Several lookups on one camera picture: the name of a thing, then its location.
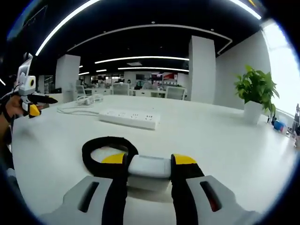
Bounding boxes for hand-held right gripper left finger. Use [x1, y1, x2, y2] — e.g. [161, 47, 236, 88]
[39, 153, 129, 225]

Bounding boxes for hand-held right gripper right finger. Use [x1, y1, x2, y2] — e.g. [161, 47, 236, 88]
[170, 153, 262, 225]

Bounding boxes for white charger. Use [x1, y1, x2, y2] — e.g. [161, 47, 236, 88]
[127, 155, 172, 191]

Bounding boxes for white power strip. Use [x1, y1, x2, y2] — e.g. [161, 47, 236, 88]
[98, 108, 161, 130]

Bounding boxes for white desk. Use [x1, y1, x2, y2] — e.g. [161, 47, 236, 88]
[10, 93, 299, 225]

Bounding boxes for ceiling light strip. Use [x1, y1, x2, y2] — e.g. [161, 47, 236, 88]
[229, 0, 262, 20]
[35, 0, 102, 57]
[117, 67, 189, 72]
[94, 56, 190, 65]

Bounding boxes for person's left hand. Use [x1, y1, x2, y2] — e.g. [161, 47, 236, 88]
[4, 96, 27, 123]

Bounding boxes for white column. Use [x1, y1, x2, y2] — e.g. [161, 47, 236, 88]
[188, 35, 217, 105]
[55, 54, 81, 104]

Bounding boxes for white mesh office chair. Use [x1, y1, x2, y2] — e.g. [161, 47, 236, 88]
[165, 86, 186, 100]
[112, 83, 130, 96]

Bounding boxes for blue box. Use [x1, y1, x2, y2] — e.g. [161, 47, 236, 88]
[272, 119, 288, 133]

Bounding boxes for potted green plant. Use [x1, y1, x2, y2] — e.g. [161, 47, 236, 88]
[234, 65, 280, 125]

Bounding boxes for dark bottles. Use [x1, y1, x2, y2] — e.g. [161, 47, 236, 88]
[293, 103, 300, 147]

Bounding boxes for large bright window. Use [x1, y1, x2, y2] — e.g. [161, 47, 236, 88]
[260, 22, 300, 116]

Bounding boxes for white power strip cable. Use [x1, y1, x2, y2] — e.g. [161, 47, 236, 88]
[57, 93, 104, 117]

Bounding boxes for black coiled charger cable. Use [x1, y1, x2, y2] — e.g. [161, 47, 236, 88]
[82, 136, 139, 177]

